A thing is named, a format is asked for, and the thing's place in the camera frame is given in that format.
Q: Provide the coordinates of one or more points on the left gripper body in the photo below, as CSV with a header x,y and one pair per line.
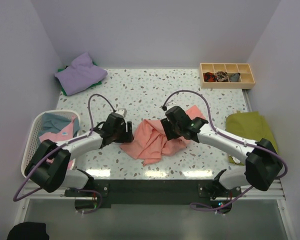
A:
x,y
120,135

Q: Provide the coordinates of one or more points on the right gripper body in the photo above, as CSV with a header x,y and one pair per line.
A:
x,y
172,131

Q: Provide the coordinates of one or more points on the salmon pink t-shirt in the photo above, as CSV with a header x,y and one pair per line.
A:
x,y
150,143

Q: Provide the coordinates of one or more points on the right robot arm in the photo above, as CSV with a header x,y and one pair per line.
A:
x,y
261,164

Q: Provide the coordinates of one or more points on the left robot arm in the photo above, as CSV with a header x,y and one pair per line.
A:
x,y
48,167

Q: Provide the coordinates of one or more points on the light pink t-shirt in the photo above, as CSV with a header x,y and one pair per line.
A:
x,y
60,133

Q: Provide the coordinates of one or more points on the red black rolled sock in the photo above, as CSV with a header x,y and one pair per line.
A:
x,y
209,77

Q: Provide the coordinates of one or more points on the wooden compartment tray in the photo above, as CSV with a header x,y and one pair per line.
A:
x,y
246,81

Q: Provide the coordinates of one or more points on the grey blue t-shirt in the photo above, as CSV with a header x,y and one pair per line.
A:
x,y
53,123

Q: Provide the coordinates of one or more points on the folded lilac t-shirt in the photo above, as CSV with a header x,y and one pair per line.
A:
x,y
80,75

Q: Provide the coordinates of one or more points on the brown patterned rolled sock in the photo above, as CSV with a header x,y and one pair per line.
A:
x,y
221,76

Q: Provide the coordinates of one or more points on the olive green t-shirt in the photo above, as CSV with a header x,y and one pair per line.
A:
x,y
250,125

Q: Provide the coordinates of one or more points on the grey rolled sock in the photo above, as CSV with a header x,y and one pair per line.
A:
x,y
234,77

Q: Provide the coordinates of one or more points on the white laundry basket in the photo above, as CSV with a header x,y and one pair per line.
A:
x,y
33,138

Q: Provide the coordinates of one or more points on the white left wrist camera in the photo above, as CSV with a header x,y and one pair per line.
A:
x,y
122,111

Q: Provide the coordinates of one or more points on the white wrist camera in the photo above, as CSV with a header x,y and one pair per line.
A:
x,y
168,105
122,111

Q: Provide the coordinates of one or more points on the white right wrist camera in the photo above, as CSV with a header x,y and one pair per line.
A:
x,y
168,105

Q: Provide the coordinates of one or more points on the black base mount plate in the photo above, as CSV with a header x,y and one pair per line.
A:
x,y
104,193

